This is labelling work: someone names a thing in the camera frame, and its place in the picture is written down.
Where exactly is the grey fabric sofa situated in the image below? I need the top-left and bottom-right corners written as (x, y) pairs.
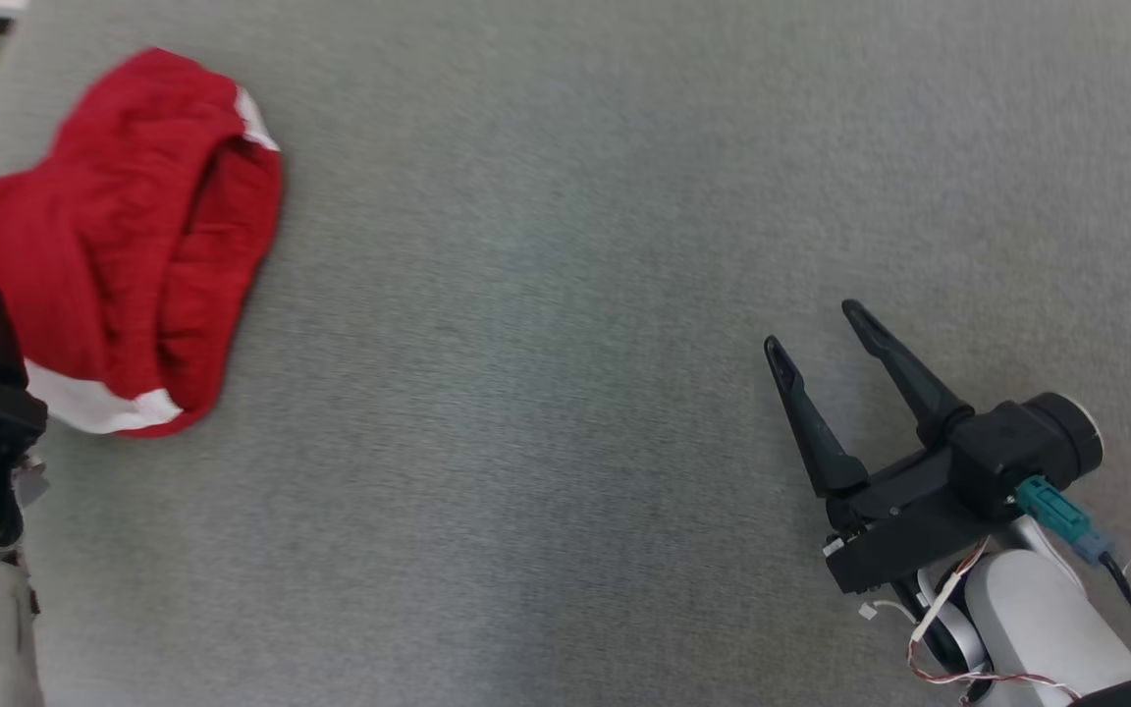
top-left (0, 0), bottom-right (1131, 707)

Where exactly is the red white twisted wire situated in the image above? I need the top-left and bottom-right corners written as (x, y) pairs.
top-left (858, 535), bottom-right (1085, 704)

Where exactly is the red shorts white trim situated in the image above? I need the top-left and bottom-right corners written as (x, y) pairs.
top-left (0, 46), bottom-right (285, 439)

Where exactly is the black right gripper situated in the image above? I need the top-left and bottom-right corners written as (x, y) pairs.
top-left (764, 299), bottom-right (1019, 597)

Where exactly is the black right cable teal plug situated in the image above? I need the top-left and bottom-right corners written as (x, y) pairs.
top-left (1014, 475), bottom-right (1131, 671)

